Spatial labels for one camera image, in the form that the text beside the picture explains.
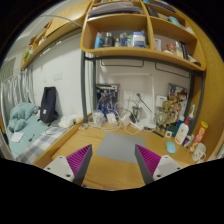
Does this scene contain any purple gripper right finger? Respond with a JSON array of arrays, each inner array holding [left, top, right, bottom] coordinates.
[[135, 145, 161, 184]]

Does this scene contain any plaid bed sheet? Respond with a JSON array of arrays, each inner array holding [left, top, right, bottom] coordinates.
[[7, 116, 68, 164]]

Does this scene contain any wooden wall shelf unit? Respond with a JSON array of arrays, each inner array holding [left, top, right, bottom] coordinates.
[[81, 0, 206, 71]]

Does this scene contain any teal pillow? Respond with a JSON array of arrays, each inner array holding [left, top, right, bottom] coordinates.
[[8, 102, 36, 132]]

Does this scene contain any red yellow chips can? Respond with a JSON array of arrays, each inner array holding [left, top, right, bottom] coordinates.
[[189, 121, 208, 153]]

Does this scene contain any white paper on bed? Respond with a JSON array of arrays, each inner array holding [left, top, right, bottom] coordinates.
[[11, 132, 23, 142]]

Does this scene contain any grey mouse pad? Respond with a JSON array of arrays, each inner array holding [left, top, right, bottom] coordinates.
[[96, 133, 145, 163]]

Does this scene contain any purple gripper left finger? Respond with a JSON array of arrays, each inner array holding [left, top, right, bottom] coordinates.
[[66, 145, 92, 186]]

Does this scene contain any white mug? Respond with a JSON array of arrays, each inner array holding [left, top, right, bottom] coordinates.
[[192, 143, 206, 162]]

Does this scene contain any white power adapter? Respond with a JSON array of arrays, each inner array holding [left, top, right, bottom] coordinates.
[[106, 113, 117, 125]]

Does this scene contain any groot figurine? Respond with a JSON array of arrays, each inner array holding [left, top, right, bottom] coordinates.
[[156, 101, 171, 136]]

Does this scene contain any robot poster box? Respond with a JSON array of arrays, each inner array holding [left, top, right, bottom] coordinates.
[[96, 84, 120, 115]]

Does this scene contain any blue white box on shelf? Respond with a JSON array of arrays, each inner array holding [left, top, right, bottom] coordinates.
[[133, 32, 145, 47]]

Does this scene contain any white lotion bottle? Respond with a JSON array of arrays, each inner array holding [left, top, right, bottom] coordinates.
[[175, 119, 189, 145]]

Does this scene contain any black backpack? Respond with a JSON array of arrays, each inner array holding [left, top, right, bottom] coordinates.
[[39, 87, 58, 125]]

